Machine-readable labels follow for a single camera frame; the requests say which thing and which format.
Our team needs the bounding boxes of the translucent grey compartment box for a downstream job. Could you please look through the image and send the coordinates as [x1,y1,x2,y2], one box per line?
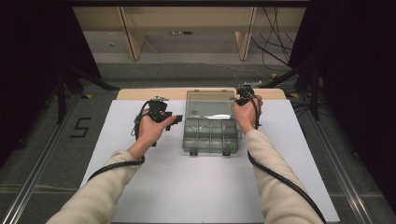
[181,89,241,157]

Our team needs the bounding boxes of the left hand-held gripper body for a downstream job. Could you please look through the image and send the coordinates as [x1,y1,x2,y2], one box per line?
[145,95,176,124]

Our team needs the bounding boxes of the metal floor rail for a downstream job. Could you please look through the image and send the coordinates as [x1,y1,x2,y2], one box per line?
[306,108,375,224]
[1,95,82,224]

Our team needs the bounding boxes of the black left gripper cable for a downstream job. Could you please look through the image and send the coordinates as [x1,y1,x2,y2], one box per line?
[87,101,154,183]

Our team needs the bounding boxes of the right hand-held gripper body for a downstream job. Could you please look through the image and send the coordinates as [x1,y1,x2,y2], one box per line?
[233,79,263,106]

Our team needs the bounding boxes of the person's left hand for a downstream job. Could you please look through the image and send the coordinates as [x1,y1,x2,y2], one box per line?
[126,114,177,161]

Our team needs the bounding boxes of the black curtain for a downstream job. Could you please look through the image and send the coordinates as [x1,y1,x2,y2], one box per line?
[288,0,396,208]
[0,0,103,166]

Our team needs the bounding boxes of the white board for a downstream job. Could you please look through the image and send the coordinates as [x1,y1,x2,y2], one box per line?
[66,99,340,223]

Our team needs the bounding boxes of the black metal stand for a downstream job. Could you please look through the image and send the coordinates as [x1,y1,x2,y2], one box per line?
[259,59,322,121]
[55,64,120,125]

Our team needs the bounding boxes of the black floor cables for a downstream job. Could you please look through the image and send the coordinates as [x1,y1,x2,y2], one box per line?
[251,7,297,73]

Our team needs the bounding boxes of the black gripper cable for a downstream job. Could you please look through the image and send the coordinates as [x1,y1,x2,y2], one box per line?
[87,101,154,183]
[247,94,328,224]

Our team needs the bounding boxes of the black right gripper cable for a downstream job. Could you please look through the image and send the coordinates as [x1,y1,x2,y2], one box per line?
[247,94,328,224]

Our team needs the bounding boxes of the person's right hand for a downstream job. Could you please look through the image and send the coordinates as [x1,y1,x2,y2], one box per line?
[232,94,264,135]

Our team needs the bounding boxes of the light wooden desk frame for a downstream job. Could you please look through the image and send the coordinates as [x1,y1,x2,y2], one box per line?
[72,6,307,62]

